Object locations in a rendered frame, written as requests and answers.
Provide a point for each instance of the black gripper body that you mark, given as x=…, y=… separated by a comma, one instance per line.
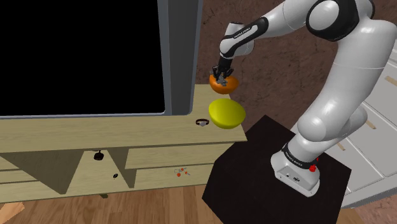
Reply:
x=224, y=65

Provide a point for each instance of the orange bowl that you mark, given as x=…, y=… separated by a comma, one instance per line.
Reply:
x=228, y=87

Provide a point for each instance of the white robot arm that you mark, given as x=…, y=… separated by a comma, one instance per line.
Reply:
x=347, y=86

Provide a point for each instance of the yellow bowl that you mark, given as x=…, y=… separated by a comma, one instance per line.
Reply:
x=226, y=114

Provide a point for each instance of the red and grey small trinket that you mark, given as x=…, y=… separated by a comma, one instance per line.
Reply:
x=181, y=172

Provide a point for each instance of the black robot stand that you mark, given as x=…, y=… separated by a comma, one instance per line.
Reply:
x=248, y=183

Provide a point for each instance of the large black television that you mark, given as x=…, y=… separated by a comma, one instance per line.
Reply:
x=83, y=56

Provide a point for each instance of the light wooden television stand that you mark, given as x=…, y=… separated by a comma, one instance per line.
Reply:
x=93, y=136

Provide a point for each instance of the small black round object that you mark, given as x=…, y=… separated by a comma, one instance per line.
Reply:
x=98, y=155

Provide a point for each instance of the white cabinet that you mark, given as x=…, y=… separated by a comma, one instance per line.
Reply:
x=372, y=149

